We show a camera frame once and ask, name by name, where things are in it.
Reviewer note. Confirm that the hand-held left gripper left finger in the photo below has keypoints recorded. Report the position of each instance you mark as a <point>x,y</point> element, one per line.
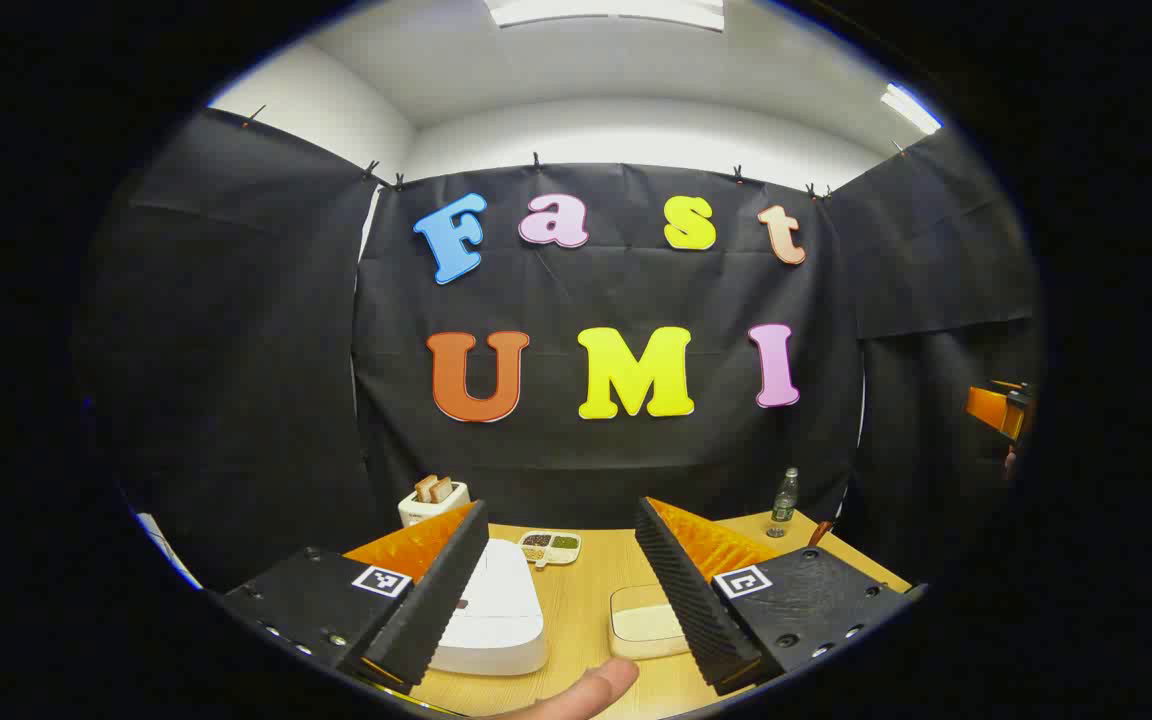
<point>436,600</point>

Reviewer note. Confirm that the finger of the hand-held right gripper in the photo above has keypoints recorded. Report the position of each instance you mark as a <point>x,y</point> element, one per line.
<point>991,408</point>

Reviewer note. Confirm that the white rice cooker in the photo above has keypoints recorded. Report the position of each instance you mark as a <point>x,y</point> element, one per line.
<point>501,610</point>

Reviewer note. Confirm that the large ceiling light panel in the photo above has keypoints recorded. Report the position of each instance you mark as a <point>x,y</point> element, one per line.
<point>606,12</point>

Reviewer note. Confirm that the clear plastic tray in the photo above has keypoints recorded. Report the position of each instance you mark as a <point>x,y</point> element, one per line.
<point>641,650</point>

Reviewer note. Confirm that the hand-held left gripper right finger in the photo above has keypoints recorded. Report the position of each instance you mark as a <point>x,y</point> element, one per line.
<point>686,600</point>

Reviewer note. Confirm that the small ceiling light panel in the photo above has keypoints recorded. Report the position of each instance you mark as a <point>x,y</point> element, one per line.
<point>911,108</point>

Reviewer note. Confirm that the white toaster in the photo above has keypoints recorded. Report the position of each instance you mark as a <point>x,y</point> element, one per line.
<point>421,512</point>

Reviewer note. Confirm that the white divided grain dish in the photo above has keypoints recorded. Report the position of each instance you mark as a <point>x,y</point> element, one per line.
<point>550,547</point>

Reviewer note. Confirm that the toast slice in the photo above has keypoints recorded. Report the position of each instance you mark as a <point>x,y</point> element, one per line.
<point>442,490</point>
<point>425,488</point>

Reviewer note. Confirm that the green label water bottle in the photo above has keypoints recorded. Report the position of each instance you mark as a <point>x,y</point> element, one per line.
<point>785,500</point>

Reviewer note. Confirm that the black backdrop cloth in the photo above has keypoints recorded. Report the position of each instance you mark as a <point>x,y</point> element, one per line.
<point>586,460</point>

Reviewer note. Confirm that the white side desk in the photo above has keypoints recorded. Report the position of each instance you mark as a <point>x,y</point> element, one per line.
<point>168,550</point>

